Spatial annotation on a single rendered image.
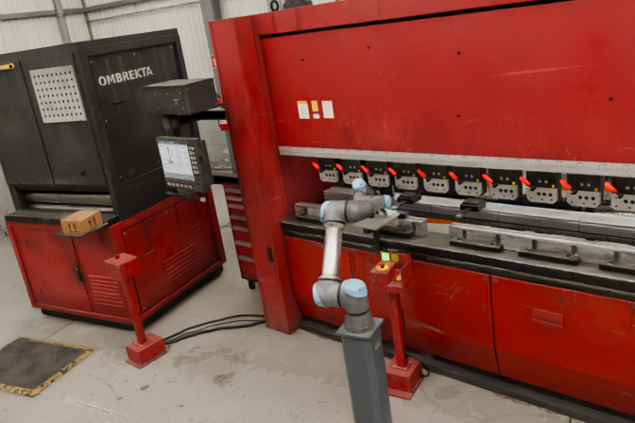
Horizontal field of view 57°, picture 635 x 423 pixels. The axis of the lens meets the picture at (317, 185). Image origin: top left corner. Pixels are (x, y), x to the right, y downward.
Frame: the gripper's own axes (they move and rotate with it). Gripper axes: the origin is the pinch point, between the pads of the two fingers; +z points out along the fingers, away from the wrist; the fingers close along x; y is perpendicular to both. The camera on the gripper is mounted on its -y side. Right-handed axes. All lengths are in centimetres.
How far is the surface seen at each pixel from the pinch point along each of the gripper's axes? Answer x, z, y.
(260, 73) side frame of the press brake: 87, -67, 62
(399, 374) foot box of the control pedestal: -20, 48, -81
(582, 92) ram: -117, -54, 49
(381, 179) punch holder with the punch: 0.9, -13.2, 17.6
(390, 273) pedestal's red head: -17.6, 3.8, -34.4
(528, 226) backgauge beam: -79, 28, 18
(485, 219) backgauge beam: -53, 27, 18
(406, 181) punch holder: -17.3, -13.5, 17.5
